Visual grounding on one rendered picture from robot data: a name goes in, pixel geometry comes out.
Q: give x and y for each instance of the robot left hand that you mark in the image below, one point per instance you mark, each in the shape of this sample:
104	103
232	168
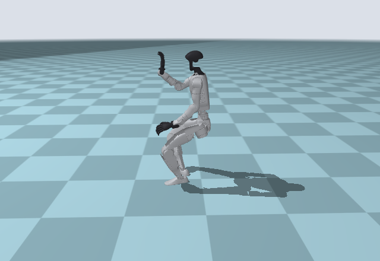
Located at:
163	126

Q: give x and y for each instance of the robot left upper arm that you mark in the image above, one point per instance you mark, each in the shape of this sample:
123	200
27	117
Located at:
196	92

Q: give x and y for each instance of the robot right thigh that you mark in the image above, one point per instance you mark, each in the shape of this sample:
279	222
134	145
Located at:
189	122

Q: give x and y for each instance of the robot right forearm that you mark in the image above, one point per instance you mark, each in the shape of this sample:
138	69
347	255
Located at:
168	78

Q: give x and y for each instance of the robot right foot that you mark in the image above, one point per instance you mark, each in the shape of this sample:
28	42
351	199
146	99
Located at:
185	172

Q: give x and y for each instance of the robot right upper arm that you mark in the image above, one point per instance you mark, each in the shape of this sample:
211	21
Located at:
180	86

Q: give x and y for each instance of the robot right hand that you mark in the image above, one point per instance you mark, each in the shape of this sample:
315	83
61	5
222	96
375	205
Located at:
161	63

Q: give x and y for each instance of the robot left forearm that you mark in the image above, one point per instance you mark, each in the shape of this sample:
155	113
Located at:
187	115

